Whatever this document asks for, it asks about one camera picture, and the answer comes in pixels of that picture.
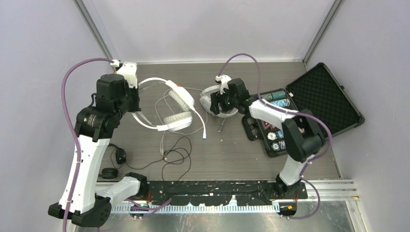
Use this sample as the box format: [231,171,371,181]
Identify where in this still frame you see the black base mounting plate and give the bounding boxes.
[130,180,308,206]

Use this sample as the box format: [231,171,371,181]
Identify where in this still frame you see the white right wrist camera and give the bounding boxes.
[215,75,231,95]

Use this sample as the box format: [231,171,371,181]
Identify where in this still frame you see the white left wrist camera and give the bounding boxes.
[110,59,138,88]

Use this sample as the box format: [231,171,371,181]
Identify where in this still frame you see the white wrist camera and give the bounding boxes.
[215,75,231,95]
[110,59,138,88]

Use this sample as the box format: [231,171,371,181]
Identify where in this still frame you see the white five poker chip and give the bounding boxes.
[267,132,277,141]

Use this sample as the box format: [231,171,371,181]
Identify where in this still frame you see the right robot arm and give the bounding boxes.
[210,75,325,199]

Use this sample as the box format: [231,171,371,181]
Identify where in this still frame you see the black poker chip case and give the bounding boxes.
[242,63,365,157]

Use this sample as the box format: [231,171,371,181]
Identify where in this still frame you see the triangular all-in button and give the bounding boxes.
[262,121,271,129]

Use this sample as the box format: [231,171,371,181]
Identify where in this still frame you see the small white headphones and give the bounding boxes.
[132,77,207,141]

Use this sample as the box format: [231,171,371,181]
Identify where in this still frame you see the blue poker chip row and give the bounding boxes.
[261,90,291,108]

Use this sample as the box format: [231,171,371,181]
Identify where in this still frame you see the black on-ear headphones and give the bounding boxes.
[98,144,126,179]

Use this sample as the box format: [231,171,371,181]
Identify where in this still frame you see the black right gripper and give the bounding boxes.
[211,87,239,115]

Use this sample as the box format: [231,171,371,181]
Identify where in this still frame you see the large white grey headphones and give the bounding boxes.
[199,85,238,118]

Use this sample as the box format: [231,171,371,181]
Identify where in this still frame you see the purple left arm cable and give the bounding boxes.
[60,58,116,232]

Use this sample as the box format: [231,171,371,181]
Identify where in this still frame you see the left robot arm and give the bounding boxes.
[48,74,149,228]

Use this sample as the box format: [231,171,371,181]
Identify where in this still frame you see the thin black headphone cable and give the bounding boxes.
[110,136,193,187]

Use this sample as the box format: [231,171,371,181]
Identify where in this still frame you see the grey headphone cable with USB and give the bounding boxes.
[218,93,231,134]

